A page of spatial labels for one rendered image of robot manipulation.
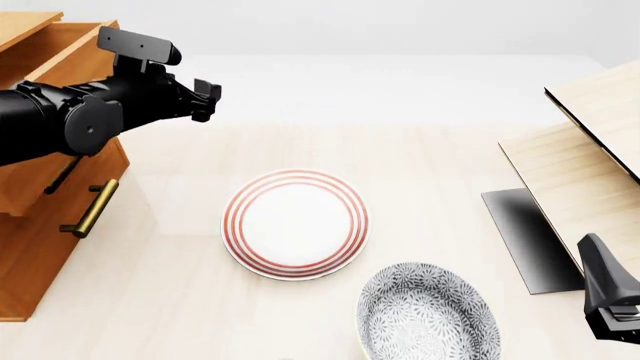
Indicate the pale wooden shelf unit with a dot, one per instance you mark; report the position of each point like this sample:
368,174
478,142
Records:
585,168

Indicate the wooden cabinet drawer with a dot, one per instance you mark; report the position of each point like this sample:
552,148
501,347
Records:
60,48

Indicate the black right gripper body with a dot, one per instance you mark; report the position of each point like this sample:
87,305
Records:
617,323

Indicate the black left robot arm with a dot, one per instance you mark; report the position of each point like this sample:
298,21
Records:
40,120

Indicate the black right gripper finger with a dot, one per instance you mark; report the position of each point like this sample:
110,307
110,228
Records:
607,277

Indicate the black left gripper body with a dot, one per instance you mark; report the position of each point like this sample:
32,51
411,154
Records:
181,98

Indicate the wooden cabinet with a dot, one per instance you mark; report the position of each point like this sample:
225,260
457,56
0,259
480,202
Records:
30,270

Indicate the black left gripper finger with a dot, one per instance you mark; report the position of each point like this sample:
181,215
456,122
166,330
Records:
201,115
209,93

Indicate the white plate with red rings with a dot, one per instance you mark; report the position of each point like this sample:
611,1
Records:
295,225

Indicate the grey patterned bowl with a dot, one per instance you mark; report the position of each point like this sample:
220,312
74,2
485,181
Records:
425,315

